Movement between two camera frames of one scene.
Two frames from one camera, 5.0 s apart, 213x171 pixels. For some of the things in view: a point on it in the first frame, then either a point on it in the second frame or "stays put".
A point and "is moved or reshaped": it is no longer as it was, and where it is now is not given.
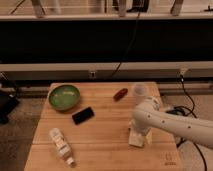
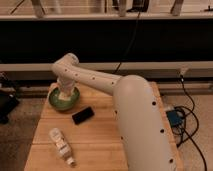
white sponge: [136, 139] is moved or reshaped
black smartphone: [83, 115] stays put
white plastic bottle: [63, 147] stays put
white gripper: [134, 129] → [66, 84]
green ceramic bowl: [64, 97] stays put
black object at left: [9, 99] stays put
